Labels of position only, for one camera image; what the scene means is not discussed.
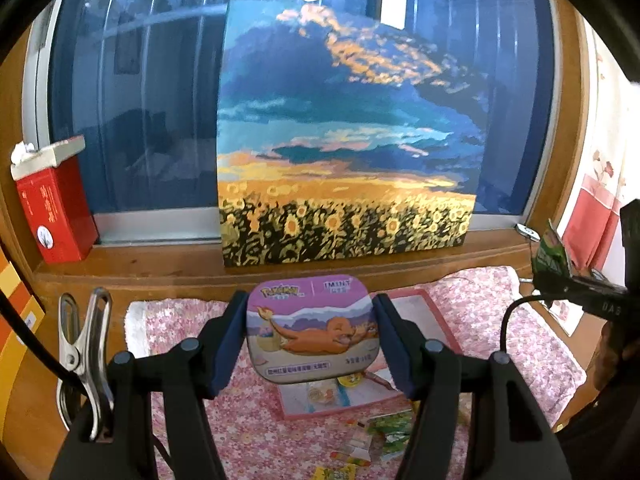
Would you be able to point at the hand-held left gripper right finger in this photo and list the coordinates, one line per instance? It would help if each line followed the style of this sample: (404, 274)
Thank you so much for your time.
(395, 345)

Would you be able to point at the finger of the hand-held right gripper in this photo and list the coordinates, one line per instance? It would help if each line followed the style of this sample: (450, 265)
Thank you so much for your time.
(590, 300)

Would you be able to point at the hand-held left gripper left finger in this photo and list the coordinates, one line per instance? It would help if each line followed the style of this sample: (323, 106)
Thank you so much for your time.
(230, 342)

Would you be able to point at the shallow pink box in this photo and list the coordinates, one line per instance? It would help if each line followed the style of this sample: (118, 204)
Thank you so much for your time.
(425, 312)

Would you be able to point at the yellow snack packet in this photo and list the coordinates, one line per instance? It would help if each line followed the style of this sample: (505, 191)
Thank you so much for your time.
(335, 472)
(351, 381)

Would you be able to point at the green snack packet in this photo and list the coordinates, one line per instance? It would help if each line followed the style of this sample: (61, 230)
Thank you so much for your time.
(550, 255)
(395, 430)

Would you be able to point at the purple candy tin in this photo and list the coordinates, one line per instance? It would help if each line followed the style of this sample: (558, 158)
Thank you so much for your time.
(310, 330)

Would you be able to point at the clear gummy candy packet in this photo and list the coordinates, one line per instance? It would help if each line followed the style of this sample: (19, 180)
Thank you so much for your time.
(360, 440)

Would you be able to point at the small pink floral canvas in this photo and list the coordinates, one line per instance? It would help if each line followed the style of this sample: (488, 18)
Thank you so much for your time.
(565, 312)

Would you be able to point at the red white floral curtain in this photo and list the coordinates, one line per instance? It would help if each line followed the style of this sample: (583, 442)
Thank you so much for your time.
(595, 210)

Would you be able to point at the pink floral blanket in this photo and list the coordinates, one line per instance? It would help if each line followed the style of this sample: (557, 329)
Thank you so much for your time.
(260, 430)

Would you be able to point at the metal window latch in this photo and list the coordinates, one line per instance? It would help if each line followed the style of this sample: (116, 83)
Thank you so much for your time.
(527, 230)

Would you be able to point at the metal spring clip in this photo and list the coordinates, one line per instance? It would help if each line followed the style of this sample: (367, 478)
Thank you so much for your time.
(80, 355)

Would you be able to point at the sunflower field painting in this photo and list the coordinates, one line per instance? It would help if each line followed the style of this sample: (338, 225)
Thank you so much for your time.
(350, 160)

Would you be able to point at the orange yellow striped box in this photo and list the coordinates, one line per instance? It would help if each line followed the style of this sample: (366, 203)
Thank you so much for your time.
(17, 340)

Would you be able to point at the red box with white lid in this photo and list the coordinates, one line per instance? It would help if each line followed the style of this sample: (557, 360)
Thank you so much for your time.
(55, 210)

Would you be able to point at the blue glass window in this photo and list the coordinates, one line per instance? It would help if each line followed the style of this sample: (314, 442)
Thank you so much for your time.
(150, 110)

